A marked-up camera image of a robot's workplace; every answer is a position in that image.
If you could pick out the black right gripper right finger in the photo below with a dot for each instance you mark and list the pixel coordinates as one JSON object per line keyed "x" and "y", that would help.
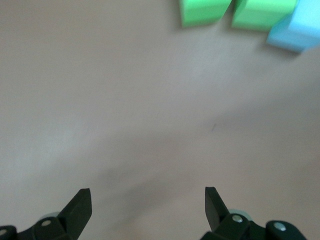
{"x": 220, "y": 220}

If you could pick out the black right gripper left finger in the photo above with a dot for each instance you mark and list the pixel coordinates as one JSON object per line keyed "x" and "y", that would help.
{"x": 75, "y": 217}

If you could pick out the green foam block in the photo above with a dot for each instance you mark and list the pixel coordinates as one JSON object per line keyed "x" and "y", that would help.
{"x": 202, "y": 12}
{"x": 260, "y": 15}

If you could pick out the brown table cover sheet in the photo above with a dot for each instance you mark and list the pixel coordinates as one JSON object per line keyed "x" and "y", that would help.
{"x": 125, "y": 100}

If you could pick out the blue foam block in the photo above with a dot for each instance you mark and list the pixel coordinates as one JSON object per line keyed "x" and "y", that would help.
{"x": 295, "y": 32}

